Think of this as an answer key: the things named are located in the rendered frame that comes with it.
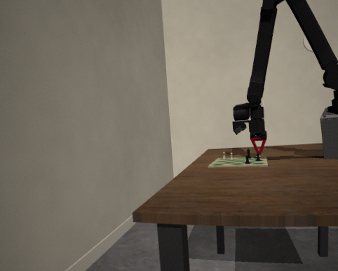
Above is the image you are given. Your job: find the green and cream chessboard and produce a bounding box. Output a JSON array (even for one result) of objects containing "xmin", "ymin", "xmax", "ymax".
[{"xmin": 208, "ymin": 157, "xmax": 268, "ymax": 168}]

